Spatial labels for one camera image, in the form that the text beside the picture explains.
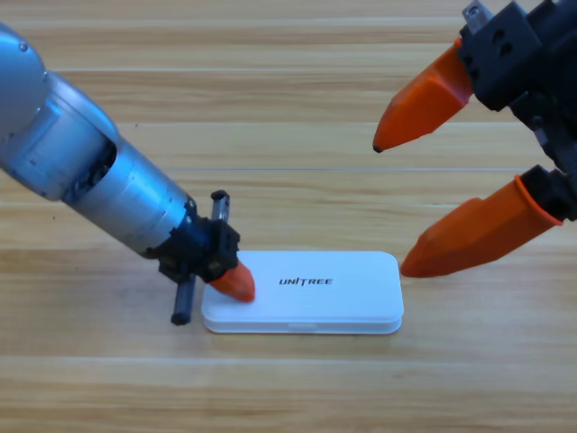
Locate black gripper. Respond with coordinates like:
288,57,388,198
371,0,577,222
157,189,257,327

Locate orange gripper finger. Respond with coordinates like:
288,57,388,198
399,174,565,279

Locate white Unitree pencil case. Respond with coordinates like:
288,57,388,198
200,250,406,336

